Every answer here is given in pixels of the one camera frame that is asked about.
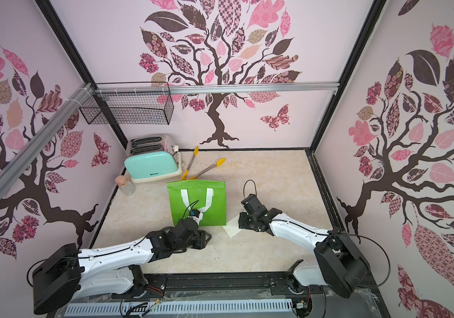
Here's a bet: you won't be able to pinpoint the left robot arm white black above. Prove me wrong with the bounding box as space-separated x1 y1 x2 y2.
29 217 212 315

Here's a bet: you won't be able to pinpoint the aluminium frame rail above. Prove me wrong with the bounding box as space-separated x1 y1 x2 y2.
0 81 341 231

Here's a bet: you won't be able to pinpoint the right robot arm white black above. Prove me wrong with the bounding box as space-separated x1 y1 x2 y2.
238 193 370 298

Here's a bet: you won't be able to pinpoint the glass bottle with cork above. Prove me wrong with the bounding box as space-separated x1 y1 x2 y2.
115 176 135 196

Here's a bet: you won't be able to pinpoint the black wire basket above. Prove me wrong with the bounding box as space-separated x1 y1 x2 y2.
79 82 175 125

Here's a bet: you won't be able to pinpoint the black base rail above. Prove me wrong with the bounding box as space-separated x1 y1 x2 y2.
130 268 367 298

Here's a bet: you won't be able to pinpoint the white paper receipt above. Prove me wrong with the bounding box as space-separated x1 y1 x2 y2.
223 215 242 238

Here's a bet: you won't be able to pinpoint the mint green toaster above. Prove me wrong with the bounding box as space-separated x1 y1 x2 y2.
124 135 183 184

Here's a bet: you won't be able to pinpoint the white slotted cable duct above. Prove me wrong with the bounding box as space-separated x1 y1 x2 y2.
62 299 294 317

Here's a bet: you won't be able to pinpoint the green reusable tote bag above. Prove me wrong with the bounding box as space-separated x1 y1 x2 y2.
167 180 226 227

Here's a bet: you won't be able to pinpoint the yellow tipped metal tongs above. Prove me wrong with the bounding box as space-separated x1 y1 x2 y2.
180 146 226 181

